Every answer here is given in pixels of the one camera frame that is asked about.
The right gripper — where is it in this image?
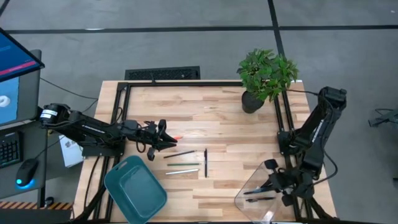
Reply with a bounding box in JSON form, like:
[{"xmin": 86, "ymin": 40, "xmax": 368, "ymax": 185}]
[{"xmin": 264, "ymin": 159, "xmax": 307, "ymax": 207}]

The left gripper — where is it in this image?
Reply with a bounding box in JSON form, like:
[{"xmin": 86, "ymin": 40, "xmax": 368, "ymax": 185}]
[{"xmin": 138, "ymin": 119, "xmax": 178, "ymax": 161}]

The black pencil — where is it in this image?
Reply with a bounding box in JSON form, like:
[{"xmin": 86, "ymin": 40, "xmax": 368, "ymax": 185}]
[{"xmin": 163, "ymin": 150, "xmax": 197, "ymax": 159}]

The blue pen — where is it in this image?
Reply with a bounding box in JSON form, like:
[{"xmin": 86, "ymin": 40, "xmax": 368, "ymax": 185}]
[{"xmin": 243, "ymin": 186, "xmax": 269, "ymax": 195}]

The white pencil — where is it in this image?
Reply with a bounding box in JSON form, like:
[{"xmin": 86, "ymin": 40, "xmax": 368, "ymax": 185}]
[{"xmin": 165, "ymin": 169, "xmax": 200, "ymax": 175}]

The clear plastic bin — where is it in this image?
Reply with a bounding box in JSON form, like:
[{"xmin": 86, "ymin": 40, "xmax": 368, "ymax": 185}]
[{"xmin": 234, "ymin": 160, "xmax": 296, "ymax": 223}]

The teal plastic bin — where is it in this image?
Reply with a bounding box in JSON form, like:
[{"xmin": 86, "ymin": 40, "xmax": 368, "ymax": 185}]
[{"xmin": 103, "ymin": 155, "xmax": 168, "ymax": 224}]

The black floor grille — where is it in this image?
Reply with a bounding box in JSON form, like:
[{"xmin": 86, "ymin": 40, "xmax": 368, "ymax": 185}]
[{"xmin": 124, "ymin": 65, "xmax": 201, "ymax": 81}]

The black plant pot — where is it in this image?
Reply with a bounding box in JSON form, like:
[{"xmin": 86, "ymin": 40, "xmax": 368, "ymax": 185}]
[{"xmin": 241, "ymin": 90, "xmax": 265, "ymax": 114}]

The white paper box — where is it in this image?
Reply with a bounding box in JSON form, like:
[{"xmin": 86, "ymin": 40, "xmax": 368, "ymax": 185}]
[{"xmin": 58, "ymin": 136, "xmax": 85, "ymax": 169}]

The green leafy plant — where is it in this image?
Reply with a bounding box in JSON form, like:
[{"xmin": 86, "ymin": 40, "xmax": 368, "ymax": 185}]
[{"xmin": 236, "ymin": 48, "xmax": 299, "ymax": 103}]

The yellow black hazard strip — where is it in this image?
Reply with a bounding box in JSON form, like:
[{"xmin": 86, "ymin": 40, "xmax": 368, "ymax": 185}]
[{"xmin": 0, "ymin": 201, "xmax": 74, "ymax": 211}]

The grey computer desk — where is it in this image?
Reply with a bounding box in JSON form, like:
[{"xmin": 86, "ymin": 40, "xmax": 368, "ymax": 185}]
[{"xmin": 0, "ymin": 49, "xmax": 47, "ymax": 200}]

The black computer mouse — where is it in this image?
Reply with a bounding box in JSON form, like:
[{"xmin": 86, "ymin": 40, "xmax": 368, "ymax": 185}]
[{"xmin": 16, "ymin": 158, "xmax": 39, "ymax": 187}]

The black keyboard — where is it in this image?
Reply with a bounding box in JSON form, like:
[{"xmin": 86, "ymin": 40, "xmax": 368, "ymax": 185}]
[{"xmin": 0, "ymin": 132, "xmax": 21, "ymax": 169}]

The computer monitor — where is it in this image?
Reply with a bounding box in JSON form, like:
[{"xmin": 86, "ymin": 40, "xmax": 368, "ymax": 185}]
[{"xmin": 0, "ymin": 27, "xmax": 45, "ymax": 127}]

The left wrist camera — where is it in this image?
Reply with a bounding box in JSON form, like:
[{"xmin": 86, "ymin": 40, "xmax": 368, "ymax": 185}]
[{"xmin": 123, "ymin": 119, "xmax": 139, "ymax": 134}]

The black aluminium table frame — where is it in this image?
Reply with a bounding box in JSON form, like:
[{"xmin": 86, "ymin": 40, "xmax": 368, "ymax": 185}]
[{"xmin": 73, "ymin": 81, "xmax": 338, "ymax": 224}]

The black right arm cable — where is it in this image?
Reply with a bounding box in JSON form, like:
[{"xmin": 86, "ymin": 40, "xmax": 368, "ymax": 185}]
[{"xmin": 285, "ymin": 88, "xmax": 321, "ymax": 96}]

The thin black floor cable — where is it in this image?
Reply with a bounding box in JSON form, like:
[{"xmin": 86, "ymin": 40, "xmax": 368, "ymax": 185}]
[{"xmin": 39, "ymin": 77, "xmax": 99, "ymax": 101}]

